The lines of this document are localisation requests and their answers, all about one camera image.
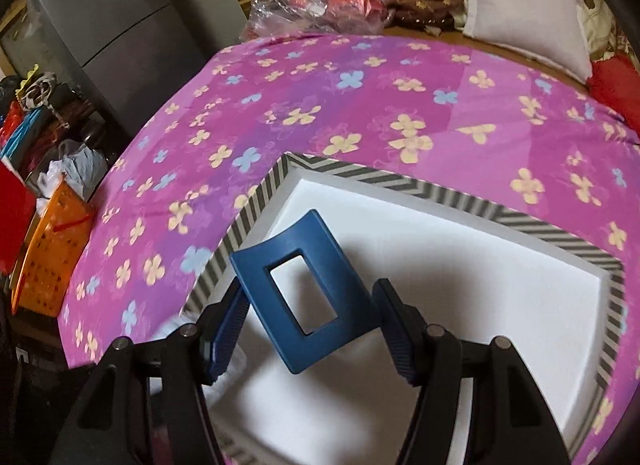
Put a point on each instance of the pink floral bedsheet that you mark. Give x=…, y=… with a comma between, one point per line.
x=486, y=127

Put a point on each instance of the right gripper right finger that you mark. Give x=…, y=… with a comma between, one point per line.
x=510, y=422

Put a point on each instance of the orange plastic basket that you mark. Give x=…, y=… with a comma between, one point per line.
x=51, y=256

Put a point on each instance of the white small pillow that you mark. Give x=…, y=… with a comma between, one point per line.
x=549, y=31

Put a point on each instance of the red cushion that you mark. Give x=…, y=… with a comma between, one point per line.
x=615, y=83

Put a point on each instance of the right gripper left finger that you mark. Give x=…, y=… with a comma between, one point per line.
x=111, y=420

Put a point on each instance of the clear plastic bag pile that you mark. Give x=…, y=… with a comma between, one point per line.
x=269, y=18

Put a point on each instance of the striped white tray box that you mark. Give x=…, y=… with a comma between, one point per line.
x=474, y=266

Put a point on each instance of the grey refrigerator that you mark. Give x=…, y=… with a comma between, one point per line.
x=128, y=56

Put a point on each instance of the blue hair claw clip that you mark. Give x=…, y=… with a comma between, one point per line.
x=309, y=298

